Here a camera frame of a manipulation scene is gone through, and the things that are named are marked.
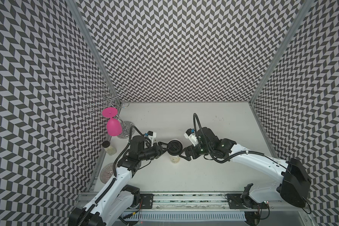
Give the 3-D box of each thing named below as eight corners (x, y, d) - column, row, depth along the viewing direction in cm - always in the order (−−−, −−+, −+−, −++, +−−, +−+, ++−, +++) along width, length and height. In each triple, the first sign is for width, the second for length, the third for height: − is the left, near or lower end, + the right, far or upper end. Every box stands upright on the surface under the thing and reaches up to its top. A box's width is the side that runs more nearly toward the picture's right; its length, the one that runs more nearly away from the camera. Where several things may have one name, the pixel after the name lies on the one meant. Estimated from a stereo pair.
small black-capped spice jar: (107, 155, 91) (100, 148, 82) (109, 148, 94) (102, 140, 85) (116, 155, 91) (109, 148, 82) (118, 148, 94) (112, 140, 85)
